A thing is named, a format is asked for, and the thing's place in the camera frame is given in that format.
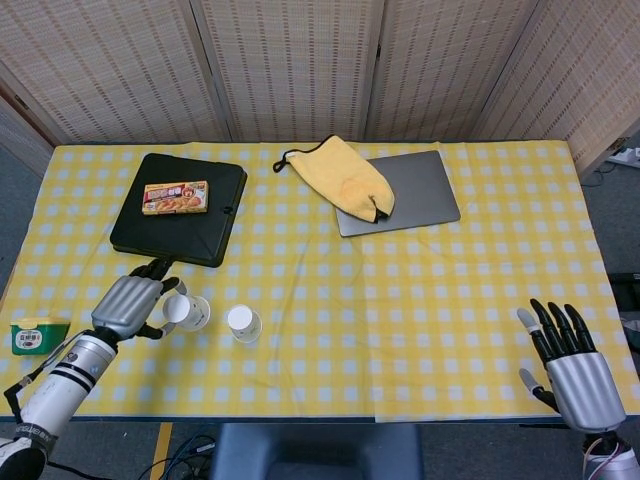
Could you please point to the grey closed laptop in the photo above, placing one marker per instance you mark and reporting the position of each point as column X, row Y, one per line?
column 425, row 195

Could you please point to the green plastic food tub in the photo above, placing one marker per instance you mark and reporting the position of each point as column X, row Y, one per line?
column 32, row 337

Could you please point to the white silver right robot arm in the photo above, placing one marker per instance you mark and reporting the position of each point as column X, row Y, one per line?
column 612, row 460

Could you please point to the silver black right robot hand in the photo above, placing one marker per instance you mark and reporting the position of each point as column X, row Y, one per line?
column 582, row 387

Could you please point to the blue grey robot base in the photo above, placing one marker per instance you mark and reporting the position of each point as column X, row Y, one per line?
column 320, row 452

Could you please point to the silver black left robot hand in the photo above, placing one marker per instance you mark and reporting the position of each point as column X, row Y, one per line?
column 125, row 307

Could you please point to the yellow floor tape strip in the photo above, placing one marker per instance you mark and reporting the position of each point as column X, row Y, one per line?
column 161, row 452

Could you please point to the woven folding screen panel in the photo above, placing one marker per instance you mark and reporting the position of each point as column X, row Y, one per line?
column 440, row 70
column 110, row 70
column 295, row 70
column 585, row 75
column 20, row 135

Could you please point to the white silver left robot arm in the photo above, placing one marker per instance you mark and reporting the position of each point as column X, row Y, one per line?
column 55, row 395

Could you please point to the black bar object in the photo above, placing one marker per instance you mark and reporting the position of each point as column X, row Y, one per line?
column 627, row 278

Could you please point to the white paper cup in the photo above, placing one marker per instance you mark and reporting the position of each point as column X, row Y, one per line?
column 241, row 318
column 192, row 312

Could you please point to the white power strip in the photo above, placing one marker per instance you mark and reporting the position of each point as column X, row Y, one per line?
column 629, row 157

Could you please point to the yellow red curry box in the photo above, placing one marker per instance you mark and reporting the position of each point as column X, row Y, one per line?
column 175, row 198

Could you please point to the yellow white checkered tablecloth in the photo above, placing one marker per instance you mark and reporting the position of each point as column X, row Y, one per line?
column 300, row 280
column 475, row 310

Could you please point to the black square tray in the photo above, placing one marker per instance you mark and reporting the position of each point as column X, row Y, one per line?
column 170, row 235

